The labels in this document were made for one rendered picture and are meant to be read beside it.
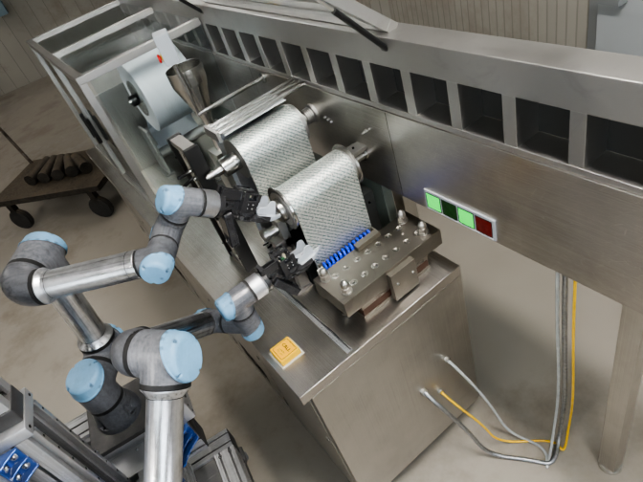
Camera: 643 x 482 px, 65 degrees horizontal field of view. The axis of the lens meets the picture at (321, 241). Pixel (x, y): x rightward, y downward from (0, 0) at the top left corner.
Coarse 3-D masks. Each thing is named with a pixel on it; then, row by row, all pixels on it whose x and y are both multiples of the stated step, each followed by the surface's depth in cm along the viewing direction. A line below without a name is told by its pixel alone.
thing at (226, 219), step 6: (228, 210) 139; (222, 216) 138; (228, 216) 138; (222, 222) 141; (228, 222) 138; (222, 228) 143; (228, 228) 139; (234, 228) 140; (228, 234) 141; (234, 234) 141; (228, 240) 142; (234, 240) 142; (234, 246) 143
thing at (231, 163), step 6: (228, 156) 163; (234, 156) 163; (216, 162) 164; (222, 162) 162; (228, 162) 162; (234, 162) 163; (240, 162) 163; (228, 168) 162; (234, 168) 163; (240, 168) 166; (228, 174) 163
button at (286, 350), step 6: (282, 342) 157; (288, 342) 157; (276, 348) 156; (282, 348) 156; (288, 348) 155; (294, 348) 154; (276, 354) 155; (282, 354) 154; (288, 354) 153; (294, 354) 154; (282, 360) 152; (288, 360) 153
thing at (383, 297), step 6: (426, 258) 164; (420, 264) 163; (426, 264) 165; (420, 270) 165; (426, 270) 166; (378, 294) 157; (384, 294) 159; (390, 294) 161; (372, 300) 156; (378, 300) 158; (384, 300) 160; (366, 306) 156; (372, 306) 158; (378, 306) 159; (360, 312) 159; (366, 312) 157; (372, 312) 159
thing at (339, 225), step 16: (352, 192) 159; (336, 208) 157; (352, 208) 162; (320, 224) 156; (336, 224) 160; (352, 224) 164; (368, 224) 169; (320, 240) 159; (336, 240) 163; (320, 256) 162
